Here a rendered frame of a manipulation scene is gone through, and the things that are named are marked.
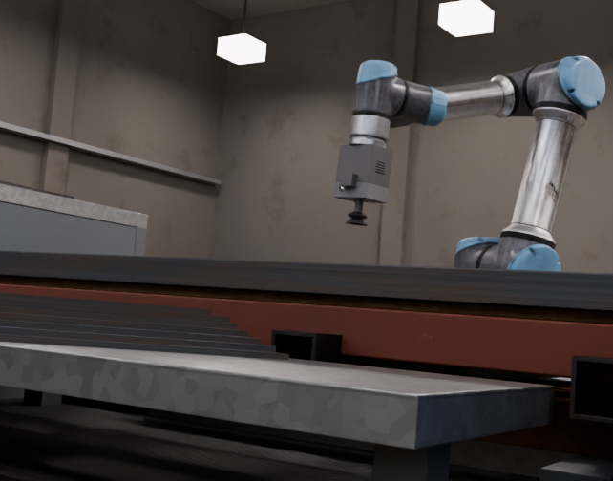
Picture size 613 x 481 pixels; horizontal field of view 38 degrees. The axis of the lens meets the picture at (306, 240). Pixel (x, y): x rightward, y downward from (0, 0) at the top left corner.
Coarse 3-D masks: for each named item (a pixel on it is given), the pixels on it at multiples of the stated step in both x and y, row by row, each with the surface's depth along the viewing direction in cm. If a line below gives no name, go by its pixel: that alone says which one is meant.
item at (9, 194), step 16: (0, 192) 210; (16, 192) 214; (32, 192) 219; (48, 208) 223; (64, 208) 227; (80, 208) 232; (96, 208) 237; (112, 208) 242; (128, 224) 247; (144, 224) 253
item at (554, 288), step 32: (0, 256) 117; (32, 256) 114; (64, 256) 111; (96, 256) 108; (128, 256) 105; (224, 288) 101; (256, 288) 95; (288, 288) 93; (320, 288) 91; (352, 288) 89; (384, 288) 87; (416, 288) 86; (448, 288) 84; (480, 288) 82; (512, 288) 81; (544, 288) 79; (576, 288) 78; (608, 288) 76
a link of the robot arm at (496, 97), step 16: (496, 80) 203; (512, 80) 202; (448, 96) 194; (464, 96) 196; (480, 96) 198; (496, 96) 200; (512, 96) 201; (448, 112) 195; (464, 112) 197; (480, 112) 200; (496, 112) 202; (512, 112) 203; (528, 112) 204
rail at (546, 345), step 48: (0, 288) 116; (48, 288) 112; (96, 288) 111; (144, 288) 107; (192, 288) 103; (240, 336) 96; (384, 336) 87; (432, 336) 84; (480, 336) 82; (528, 336) 79; (576, 336) 77
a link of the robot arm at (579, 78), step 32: (544, 64) 199; (576, 64) 190; (544, 96) 193; (576, 96) 189; (544, 128) 192; (576, 128) 193; (544, 160) 190; (544, 192) 189; (512, 224) 192; (544, 224) 189; (512, 256) 186; (544, 256) 185
